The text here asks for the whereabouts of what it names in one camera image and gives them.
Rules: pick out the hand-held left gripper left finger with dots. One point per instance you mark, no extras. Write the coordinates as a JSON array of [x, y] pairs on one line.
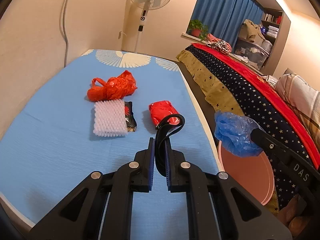
[[150, 165]]

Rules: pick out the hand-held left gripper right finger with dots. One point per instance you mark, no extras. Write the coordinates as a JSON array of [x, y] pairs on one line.
[[168, 170]]

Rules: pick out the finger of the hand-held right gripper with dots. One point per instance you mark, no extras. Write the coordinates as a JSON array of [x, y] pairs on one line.
[[265, 141]]

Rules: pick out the blue plastic bag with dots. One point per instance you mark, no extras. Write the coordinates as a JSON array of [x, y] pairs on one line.
[[232, 132]]

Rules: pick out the pink plastic bin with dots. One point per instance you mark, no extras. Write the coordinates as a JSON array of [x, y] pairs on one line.
[[250, 177]]

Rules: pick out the person's right hand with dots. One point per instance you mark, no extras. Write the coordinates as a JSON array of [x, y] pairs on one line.
[[293, 212]]

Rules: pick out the black snack packet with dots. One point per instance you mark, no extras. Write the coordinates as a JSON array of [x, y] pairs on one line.
[[130, 120]]

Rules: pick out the beige striped pillow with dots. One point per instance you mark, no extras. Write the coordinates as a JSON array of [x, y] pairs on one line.
[[300, 97]]

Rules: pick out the navy star-printed blanket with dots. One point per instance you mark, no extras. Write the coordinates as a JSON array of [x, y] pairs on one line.
[[237, 87]]

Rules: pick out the white crumpled cloth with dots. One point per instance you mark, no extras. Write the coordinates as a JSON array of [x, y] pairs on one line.
[[272, 81]]

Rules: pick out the red blanket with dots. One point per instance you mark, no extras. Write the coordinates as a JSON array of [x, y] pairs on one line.
[[262, 80]]

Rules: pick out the white foam net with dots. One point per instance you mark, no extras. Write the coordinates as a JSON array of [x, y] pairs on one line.
[[108, 118]]

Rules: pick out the orange plastic bag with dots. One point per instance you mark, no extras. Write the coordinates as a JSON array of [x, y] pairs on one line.
[[112, 87]]

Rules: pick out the clear storage box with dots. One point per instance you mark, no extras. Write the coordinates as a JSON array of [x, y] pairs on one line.
[[252, 52]]

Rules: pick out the black white striped cloth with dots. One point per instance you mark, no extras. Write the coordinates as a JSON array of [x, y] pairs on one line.
[[220, 45]]

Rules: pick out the stack of white packets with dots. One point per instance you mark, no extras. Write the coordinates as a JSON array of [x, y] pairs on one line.
[[271, 31]]

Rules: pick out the beige jacket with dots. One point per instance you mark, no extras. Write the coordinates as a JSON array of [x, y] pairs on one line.
[[251, 30]]

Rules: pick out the pink cloth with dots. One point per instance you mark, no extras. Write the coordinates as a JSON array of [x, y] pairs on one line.
[[212, 38]]

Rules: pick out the wooden bookshelf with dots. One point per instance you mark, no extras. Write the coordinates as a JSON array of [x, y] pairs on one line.
[[273, 24]]

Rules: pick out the row of books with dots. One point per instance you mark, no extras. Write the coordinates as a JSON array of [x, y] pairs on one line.
[[270, 18]]

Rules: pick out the potted green plant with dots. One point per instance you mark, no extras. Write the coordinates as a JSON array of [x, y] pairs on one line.
[[196, 28]]

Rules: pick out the blue curtain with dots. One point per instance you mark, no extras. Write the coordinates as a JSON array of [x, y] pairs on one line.
[[225, 12]]

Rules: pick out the white wall outlet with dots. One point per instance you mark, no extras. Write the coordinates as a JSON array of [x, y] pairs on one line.
[[121, 35]]

